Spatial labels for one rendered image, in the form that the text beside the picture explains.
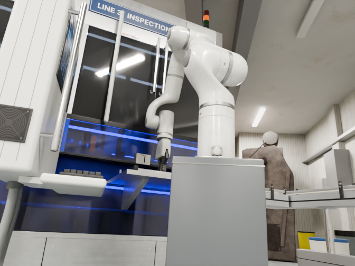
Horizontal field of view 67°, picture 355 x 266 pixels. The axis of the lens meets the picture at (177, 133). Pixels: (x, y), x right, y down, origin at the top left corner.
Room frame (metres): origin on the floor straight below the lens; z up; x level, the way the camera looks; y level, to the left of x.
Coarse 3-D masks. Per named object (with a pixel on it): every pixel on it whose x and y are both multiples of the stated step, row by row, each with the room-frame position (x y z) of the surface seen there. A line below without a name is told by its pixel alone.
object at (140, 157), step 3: (138, 153) 1.53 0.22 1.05; (138, 156) 1.53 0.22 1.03; (141, 156) 1.54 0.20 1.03; (147, 156) 1.56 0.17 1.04; (150, 156) 1.56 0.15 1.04; (138, 159) 1.54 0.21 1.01; (141, 159) 1.54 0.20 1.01; (147, 159) 1.56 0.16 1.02; (150, 159) 1.56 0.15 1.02; (138, 162) 1.54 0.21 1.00; (141, 162) 1.54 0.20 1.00; (147, 162) 1.56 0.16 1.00
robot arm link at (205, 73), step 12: (192, 48) 0.78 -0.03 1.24; (204, 48) 0.77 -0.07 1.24; (216, 48) 0.79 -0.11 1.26; (192, 60) 0.77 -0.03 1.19; (204, 60) 0.76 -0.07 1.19; (216, 60) 0.78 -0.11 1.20; (228, 60) 0.79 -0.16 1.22; (192, 72) 0.80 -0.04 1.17; (204, 72) 0.77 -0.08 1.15; (216, 72) 0.81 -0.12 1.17; (192, 84) 0.85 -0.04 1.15; (204, 84) 0.80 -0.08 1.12; (216, 84) 0.78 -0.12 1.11; (204, 96) 0.81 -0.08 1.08; (216, 96) 0.79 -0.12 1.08; (228, 96) 0.79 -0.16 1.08
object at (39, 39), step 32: (32, 0) 0.80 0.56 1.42; (64, 0) 0.83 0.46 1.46; (32, 32) 0.81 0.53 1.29; (64, 32) 0.87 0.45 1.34; (0, 64) 0.79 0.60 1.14; (32, 64) 0.81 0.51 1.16; (64, 64) 0.97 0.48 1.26; (0, 96) 0.79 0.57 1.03; (32, 96) 0.82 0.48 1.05; (0, 128) 0.80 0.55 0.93; (32, 128) 0.82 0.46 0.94; (0, 160) 0.81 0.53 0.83; (32, 160) 0.84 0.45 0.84
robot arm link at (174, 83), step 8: (168, 80) 1.27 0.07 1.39; (176, 80) 1.25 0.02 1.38; (168, 88) 1.28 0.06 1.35; (176, 88) 1.27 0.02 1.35; (168, 96) 1.28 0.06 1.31; (176, 96) 1.30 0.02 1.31; (152, 104) 1.30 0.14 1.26; (160, 104) 1.30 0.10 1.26; (152, 112) 1.30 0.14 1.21; (152, 120) 1.32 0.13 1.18; (152, 128) 1.36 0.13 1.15
